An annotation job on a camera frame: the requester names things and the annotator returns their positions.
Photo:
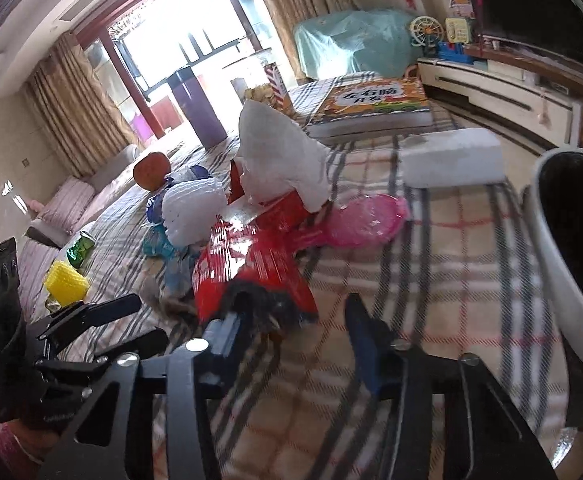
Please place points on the purple thermos bottle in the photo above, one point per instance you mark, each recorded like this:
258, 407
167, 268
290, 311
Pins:
196, 107

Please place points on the green snack wrapper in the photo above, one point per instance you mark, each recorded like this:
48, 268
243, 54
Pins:
80, 249

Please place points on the clear jar of biscuits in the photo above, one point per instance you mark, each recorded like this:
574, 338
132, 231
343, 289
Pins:
272, 92

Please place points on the white trash bin black liner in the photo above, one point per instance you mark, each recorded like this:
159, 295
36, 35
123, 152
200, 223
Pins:
553, 210

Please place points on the toy telephone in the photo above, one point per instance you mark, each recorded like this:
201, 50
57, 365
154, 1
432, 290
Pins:
459, 30

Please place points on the toy ferris wheel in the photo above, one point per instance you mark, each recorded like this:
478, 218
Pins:
426, 33

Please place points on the red snack bag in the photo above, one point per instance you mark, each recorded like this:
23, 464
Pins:
249, 256

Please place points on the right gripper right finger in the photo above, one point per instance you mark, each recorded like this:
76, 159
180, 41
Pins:
485, 437

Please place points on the orange children's book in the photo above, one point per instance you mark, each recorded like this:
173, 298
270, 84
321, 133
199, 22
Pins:
371, 106

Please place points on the pink sofa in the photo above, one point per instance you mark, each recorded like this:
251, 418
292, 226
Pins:
43, 244

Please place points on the red apple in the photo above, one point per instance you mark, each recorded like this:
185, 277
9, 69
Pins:
149, 172

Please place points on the left beige curtain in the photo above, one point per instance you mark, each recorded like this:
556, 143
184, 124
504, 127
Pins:
79, 119

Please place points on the white tissue pack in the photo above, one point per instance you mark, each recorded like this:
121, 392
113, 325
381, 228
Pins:
453, 158

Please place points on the white blue wrapper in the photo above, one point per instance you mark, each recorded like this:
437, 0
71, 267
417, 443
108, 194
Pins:
177, 280

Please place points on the teal snack packet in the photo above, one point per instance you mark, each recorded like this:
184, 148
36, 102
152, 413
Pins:
156, 244

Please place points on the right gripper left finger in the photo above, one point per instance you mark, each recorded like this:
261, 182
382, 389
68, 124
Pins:
111, 436

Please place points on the teal covered armchair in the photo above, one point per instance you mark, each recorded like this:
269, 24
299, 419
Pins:
349, 42

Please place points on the white tv cabinet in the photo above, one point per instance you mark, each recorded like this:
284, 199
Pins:
543, 112

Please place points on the white plastic shopping bag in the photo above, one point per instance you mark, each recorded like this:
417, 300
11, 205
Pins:
277, 157

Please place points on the striped pink cushion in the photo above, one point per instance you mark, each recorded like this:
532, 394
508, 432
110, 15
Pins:
68, 204

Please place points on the plaid tablecloth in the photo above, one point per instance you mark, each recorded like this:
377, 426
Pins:
461, 277

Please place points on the person's left hand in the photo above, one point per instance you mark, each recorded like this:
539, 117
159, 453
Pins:
24, 449

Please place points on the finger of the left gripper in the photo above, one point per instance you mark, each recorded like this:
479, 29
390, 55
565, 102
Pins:
61, 328
146, 345

